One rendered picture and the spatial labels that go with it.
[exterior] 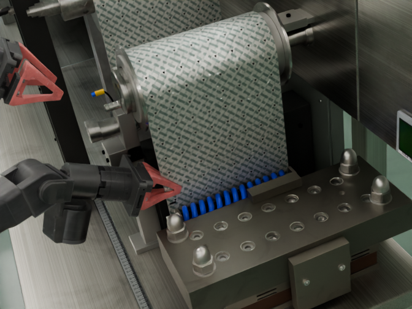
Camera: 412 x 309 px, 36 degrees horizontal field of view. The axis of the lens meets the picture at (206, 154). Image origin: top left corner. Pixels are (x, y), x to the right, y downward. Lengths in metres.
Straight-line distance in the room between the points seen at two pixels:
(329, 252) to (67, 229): 0.41
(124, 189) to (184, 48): 0.25
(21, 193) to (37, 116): 0.89
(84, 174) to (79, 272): 0.30
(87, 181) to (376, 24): 0.49
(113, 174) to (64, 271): 0.31
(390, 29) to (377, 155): 0.59
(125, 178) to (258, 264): 0.25
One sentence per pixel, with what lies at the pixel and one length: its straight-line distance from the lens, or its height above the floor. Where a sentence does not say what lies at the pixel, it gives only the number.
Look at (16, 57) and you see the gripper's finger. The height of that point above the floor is 1.36.
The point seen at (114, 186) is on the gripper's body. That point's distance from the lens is 1.02.
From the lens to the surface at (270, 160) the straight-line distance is 1.14.
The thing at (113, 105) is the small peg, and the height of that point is 1.23.
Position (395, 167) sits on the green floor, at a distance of 2.91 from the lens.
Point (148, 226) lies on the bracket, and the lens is 1.22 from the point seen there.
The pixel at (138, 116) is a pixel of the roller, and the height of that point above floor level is 1.22.
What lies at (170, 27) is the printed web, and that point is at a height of 1.26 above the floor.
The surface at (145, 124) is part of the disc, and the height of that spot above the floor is 1.21.
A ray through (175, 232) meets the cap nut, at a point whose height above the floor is 1.05.
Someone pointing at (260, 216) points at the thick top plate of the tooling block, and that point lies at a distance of 1.07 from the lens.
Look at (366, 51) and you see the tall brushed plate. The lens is 0.99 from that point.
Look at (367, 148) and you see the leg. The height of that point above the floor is 0.90.
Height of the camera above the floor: 1.72
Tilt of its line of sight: 34 degrees down
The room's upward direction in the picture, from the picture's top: 10 degrees counter-clockwise
